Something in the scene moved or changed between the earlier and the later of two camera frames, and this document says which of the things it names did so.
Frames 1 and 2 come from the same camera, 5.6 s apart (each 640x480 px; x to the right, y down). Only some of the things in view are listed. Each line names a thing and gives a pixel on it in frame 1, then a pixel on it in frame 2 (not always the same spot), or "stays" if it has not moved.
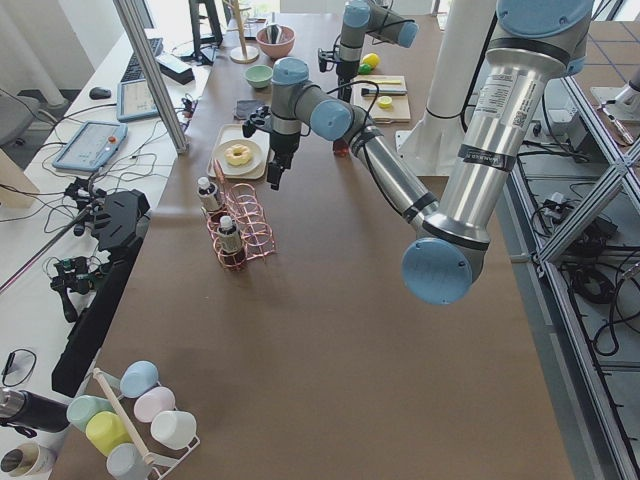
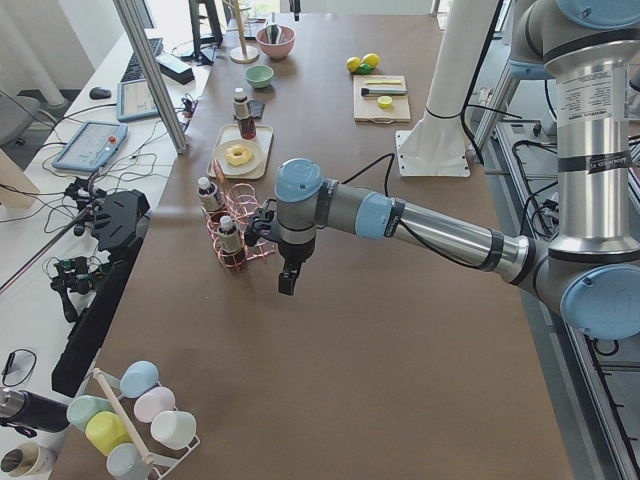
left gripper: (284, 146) → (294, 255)
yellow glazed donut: (231, 158) stays
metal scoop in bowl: (273, 31) stays
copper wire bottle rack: (240, 229) stays
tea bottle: (340, 147) → (242, 114)
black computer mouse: (97, 93) stays
